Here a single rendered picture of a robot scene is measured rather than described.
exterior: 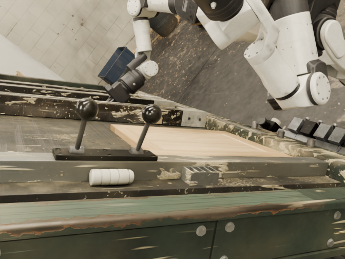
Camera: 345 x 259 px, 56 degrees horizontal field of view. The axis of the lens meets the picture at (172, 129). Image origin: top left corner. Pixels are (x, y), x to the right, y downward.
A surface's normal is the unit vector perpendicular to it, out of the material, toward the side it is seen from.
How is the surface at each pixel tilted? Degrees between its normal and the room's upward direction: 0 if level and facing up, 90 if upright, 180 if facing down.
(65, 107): 90
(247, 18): 105
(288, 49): 46
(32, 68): 90
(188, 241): 90
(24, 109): 90
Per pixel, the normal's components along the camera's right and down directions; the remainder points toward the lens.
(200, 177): 0.45, 0.19
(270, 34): 0.00, 0.56
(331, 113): -0.69, -0.54
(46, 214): 0.14, -0.98
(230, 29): 0.23, 0.75
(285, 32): -0.76, 0.23
